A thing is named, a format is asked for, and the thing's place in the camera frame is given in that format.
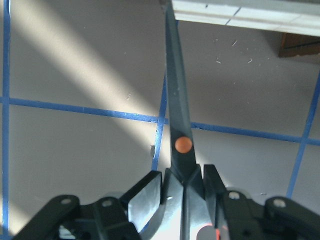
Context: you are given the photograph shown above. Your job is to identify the brown wooden drawer cabinet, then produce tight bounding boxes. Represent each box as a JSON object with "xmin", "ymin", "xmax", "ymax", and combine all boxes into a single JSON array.
[{"xmin": 278, "ymin": 33, "xmax": 320, "ymax": 58}]

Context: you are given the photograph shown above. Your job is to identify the white plastic storage bin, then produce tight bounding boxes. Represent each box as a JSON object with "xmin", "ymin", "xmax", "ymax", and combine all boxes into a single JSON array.
[{"xmin": 172, "ymin": 0, "xmax": 320, "ymax": 37}]

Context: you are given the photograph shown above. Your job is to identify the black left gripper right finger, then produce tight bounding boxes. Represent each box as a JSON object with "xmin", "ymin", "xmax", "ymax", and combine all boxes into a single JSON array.
[{"xmin": 203, "ymin": 164, "xmax": 320, "ymax": 240}]

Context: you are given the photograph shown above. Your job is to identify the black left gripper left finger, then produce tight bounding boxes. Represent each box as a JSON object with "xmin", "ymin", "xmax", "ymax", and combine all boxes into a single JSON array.
[{"xmin": 14, "ymin": 171, "xmax": 162, "ymax": 240}]

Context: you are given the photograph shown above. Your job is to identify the red grey handled scissors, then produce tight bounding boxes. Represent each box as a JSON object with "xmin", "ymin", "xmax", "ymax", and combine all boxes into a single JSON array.
[{"xmin": 138, "ymin": 0, "xmax": 227, "ymax": 240}]

